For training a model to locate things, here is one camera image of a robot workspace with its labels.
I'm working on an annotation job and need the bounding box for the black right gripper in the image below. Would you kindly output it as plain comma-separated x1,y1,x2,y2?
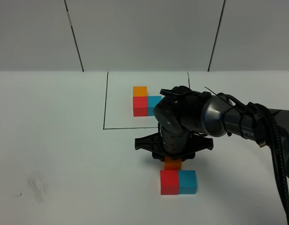
134,124,214,162

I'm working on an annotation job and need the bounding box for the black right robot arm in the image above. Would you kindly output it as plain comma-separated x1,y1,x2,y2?
135,86,269,161

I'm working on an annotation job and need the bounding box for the template blue cube block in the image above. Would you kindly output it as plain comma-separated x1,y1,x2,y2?
147,96,162,116

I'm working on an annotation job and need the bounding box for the template red cube block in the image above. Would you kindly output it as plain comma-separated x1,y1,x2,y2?
133,97,148,117

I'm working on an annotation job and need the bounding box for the template orange cube block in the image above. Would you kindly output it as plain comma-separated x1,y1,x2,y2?
133,86,148,97

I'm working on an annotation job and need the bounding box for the black camera cable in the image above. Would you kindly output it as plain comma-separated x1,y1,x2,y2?
263,107,289,225

